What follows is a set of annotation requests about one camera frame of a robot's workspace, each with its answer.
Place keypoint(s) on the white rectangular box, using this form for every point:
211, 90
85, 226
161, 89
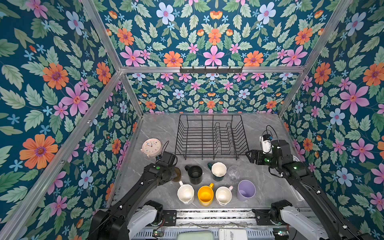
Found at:
297, 194

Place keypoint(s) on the pink round clock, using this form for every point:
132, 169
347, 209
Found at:
152, 147

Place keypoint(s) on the yellow mug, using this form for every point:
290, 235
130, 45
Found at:
206, 195

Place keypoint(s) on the black wire dish rack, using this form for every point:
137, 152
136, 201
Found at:
211, 137

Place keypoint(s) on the green mug white inside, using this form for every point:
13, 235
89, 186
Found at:
218, 170

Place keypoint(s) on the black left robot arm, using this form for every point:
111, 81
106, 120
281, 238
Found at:
126, 218

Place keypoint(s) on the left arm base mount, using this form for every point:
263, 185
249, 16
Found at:
163, 217

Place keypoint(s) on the cream mug pink handle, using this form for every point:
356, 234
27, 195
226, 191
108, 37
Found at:
224, 195

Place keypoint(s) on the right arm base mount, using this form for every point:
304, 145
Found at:
271, 216

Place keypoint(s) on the white device at front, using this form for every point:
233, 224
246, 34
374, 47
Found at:
233, 234

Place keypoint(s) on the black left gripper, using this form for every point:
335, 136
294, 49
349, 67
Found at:
170, 168

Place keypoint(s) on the black hook rail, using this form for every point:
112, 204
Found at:
210, 70

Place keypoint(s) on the white faceted mug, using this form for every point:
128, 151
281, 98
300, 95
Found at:
186, 193

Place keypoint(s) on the black mug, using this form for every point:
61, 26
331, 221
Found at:
195, 174

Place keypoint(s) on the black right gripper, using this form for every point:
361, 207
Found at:
254, 153

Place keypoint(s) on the lavender plastic cup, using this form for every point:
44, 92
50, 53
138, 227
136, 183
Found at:
246, 190

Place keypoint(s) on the brown textured cup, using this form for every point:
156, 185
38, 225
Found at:
178, 175

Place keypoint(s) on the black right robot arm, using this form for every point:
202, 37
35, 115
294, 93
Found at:
334, 226

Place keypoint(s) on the clear glass cup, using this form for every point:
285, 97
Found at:
234, 173

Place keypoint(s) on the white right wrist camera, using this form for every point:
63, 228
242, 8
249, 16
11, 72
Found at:
266, 144

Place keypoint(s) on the green device at front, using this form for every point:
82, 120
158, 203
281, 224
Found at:
199, 235

